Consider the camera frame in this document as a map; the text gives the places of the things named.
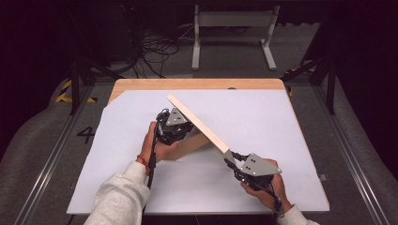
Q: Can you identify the person's right hand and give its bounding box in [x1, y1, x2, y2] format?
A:
[240, 157, 294, 216]

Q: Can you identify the white table sheet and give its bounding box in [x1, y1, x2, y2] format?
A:
[66, 88, 330, 216]

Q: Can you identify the person's left hand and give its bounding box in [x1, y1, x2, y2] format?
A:
[136, 121, 181, 167]

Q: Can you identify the wooden photo frame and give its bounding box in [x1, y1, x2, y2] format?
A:
[163, 93, 237, 164]

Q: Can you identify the bundle of black floor cables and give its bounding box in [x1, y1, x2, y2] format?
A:
[130, 31, 181, 79]

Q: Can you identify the white metal desk frame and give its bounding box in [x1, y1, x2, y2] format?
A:
[191, 4, 281, 71]

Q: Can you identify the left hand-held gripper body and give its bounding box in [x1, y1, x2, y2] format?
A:
[155, 107, 195, 146]

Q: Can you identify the left hand-held gripper black cable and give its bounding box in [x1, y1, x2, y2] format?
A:
[142, 107, 172, 218]

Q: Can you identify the black metal stand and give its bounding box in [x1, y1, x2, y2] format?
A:
[67, 55, 125, 116]
[280, 55, 337, 116]

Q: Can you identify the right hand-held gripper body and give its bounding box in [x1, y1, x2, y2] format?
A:
[239, 152, 283, 190]

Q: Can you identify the hand-held gripper black cable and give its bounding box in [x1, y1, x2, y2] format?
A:
[142, 107, 172, 218]
[247, 180, 286, 218]

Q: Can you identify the red wrist bracelet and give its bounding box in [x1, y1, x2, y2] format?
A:
[136, 154, 151, 176]

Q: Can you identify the aluminium floor rail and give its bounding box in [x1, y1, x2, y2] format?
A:
[12, 83, 95, 225]
[313, 83, 392, 225]

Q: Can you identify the right hand-held gripper black cable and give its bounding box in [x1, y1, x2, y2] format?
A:
[247, 180, 286, 218]

